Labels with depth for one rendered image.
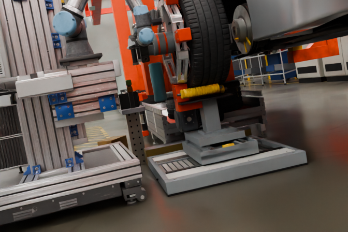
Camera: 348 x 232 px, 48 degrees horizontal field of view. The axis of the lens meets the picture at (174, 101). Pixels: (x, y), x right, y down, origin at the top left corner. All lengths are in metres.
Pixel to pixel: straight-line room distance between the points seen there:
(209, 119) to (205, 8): 0.72
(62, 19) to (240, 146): 1.22
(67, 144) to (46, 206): 0.41
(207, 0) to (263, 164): 1.00
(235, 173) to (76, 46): 1.10
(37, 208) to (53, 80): 0.64
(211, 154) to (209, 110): 0.36
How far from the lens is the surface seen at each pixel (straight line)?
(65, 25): 2.04
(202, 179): 2.19
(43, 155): 2.38
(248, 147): 2.40
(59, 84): 2.02
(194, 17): 2.30
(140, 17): 2.01
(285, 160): 2.35
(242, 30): 2.58
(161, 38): 2.50
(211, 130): 2.58
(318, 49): 5.65
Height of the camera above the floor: 0.64
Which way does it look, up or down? 4 degrees down
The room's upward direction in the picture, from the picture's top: 10 degrees counter-clockwise
